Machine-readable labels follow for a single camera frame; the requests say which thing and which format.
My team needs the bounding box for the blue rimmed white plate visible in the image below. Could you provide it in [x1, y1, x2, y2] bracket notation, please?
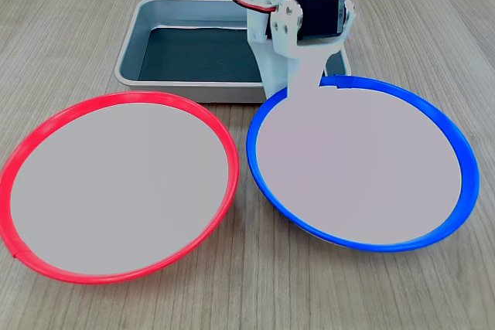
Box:
[246, 73, 481, 254]

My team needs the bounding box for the black mat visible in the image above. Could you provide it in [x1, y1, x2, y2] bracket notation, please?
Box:
[138, 27, 346, 83]

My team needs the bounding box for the steel tray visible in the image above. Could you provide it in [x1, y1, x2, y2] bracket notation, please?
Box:
[114, 0, 353, 104]

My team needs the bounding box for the red rimmed white plate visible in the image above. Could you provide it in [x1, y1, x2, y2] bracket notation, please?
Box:
[0, 90, 241, 286]

